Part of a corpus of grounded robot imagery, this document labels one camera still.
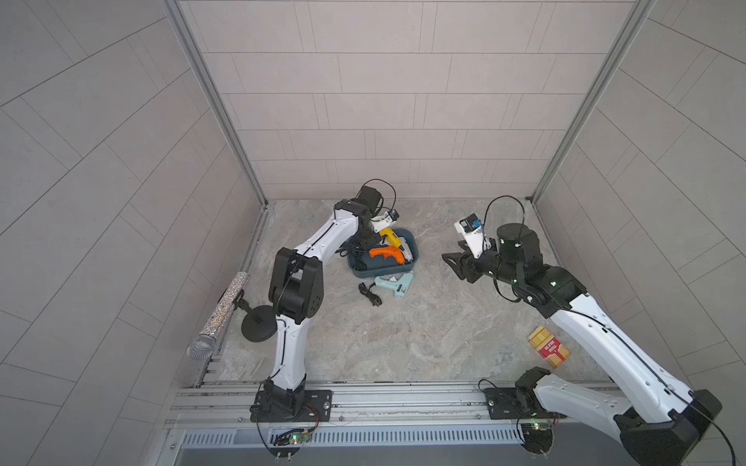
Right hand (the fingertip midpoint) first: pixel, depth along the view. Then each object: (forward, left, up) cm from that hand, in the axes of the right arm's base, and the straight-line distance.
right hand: (450, 249), depth 71 cm
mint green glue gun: (+4, +12, -24) cm, 27 cm away
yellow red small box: (-18, -28, -25) cm, 42 cm away
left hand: (+21, +20, -17) cm, 33 cm away
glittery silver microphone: (-19, +55, -2) cm, 58 cm away
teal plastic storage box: (+13, +24, -23) cm, 36 cm away
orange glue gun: (+16, +16, -22) cm, 32 cm away
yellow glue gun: (+17, +14, -16) cm, 27 cm away
